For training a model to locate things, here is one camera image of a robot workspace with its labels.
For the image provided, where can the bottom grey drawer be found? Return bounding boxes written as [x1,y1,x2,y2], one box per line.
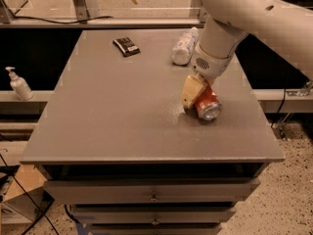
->
[90,224,222,235]

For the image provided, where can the grey drawer cabinet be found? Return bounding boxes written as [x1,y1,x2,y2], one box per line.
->
[19,28,286,235]

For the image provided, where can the clear plastic water bottle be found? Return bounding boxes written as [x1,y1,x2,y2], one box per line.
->
[172,27,199,66]

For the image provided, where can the cardboard box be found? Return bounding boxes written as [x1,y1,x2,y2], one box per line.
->
[1,164,46,224]

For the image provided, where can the middle grey drawer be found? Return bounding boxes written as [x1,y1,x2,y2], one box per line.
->
[72,205,236,224]

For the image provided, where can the black cable on ledge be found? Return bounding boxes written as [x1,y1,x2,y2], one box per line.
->
[13,15,113,25]

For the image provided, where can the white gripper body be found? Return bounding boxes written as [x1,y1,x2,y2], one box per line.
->
[191,42,235,80]

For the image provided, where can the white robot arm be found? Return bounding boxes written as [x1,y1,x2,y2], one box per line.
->
[181,0,313,109]

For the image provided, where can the top grey drawer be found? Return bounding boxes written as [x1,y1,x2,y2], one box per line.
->
[44,178,260,205]

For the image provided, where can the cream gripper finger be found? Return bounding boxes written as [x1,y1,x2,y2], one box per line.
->
[181,73,206,109]

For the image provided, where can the left metal frame post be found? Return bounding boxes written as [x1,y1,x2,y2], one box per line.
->
[72,0,89,21]

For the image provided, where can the black floor cable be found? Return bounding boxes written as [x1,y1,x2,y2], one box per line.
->
[0,154,62,235]

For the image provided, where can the grey drawer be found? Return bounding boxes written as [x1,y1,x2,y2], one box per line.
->
[72,205,236,224]
[90,224,222,235]
[44,178,260,205]

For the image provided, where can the white pump dispenser bottle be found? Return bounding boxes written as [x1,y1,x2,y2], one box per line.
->
[5,67,33,101]

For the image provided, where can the red coke can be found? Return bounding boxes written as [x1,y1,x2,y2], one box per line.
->
[195,80,222,121]

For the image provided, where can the black snack packet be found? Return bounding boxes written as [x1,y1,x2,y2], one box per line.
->
[112,37,140,57]

